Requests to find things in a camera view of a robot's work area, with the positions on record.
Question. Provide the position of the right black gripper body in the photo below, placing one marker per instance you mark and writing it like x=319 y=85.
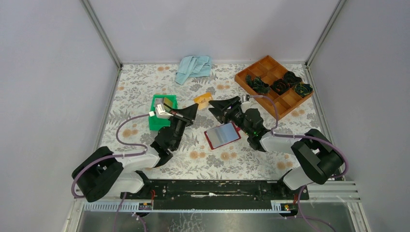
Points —
x=235 y=115

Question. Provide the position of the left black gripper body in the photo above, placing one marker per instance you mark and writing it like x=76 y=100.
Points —
x=178 y=125

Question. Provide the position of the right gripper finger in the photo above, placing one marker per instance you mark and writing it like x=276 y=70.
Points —
x=225 y=104
x=219 y=115

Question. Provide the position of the red leather card holder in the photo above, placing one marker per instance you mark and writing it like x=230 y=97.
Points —
x=222 y=135

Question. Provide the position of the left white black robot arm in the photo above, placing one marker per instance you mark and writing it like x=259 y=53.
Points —
x=106 y=173

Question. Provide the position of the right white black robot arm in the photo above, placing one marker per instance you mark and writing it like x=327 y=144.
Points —
x=318 y=158

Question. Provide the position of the green plastic bin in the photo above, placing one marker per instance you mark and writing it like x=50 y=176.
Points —
x=156 y=123

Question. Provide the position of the dark rolled sock left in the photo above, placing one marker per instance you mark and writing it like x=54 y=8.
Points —
x=257 y=85

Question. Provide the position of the dark rolled sock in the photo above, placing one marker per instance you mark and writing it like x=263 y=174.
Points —
x=291 y=79
x=257 y=85
x=303 y=89
x=279 y=86

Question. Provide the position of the light blue cloth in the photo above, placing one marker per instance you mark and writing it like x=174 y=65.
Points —
x=192 y=67

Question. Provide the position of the dark rolled sock middle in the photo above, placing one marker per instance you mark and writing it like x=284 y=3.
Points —
x=279 y=86

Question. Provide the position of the orange compartment tray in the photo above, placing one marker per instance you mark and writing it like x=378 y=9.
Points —
x=269 y=70

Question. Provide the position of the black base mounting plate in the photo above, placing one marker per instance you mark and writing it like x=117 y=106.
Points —
x=214 y=194

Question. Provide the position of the dark rolled sock top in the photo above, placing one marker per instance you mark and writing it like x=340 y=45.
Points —
x=291 y=79

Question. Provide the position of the dark rolled sock right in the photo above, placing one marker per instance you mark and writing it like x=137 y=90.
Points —
x=303 y=89

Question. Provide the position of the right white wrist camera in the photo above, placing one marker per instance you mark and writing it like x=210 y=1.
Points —
x=245 y=98

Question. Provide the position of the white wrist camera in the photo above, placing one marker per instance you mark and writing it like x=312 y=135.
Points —
x=161 y=111
x=245 y=98

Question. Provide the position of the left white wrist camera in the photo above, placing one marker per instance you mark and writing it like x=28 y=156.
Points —
x=161 y=111

